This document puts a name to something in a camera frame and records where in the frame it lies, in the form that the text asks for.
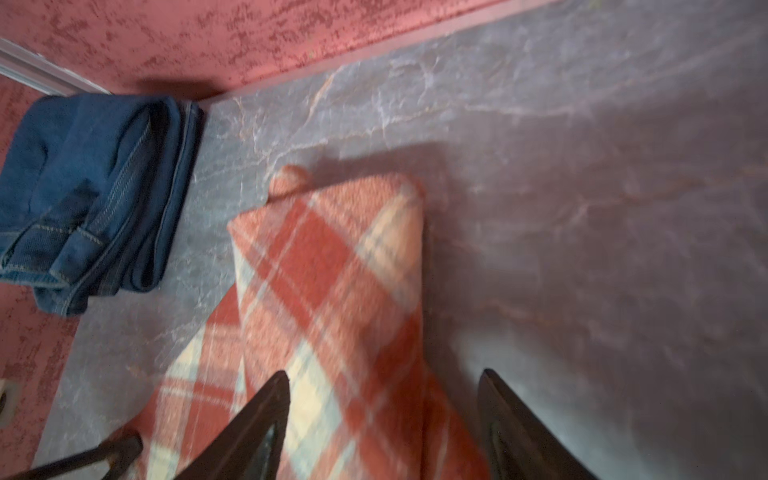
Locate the denim skirt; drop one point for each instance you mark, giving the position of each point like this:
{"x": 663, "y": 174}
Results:
{"x": 92, "y": 190}

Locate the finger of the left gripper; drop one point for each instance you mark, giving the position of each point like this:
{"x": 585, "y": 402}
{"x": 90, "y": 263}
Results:
{"x": 118, "y": 454}

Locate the left aluminium corner post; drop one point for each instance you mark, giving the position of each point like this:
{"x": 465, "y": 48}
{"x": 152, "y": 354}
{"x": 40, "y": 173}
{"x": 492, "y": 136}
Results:
{"x": 34, "y": 71}

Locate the red cloth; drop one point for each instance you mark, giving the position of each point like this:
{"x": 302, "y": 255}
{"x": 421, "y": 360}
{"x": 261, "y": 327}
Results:
{"x": 328, "y": 289}

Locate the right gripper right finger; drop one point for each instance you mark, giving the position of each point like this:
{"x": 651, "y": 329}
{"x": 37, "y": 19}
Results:
{"x": 517, "y": 443}

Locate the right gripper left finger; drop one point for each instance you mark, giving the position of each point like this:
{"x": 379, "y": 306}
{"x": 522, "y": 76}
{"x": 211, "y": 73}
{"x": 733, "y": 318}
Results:
{"x": 251, "y": 444}

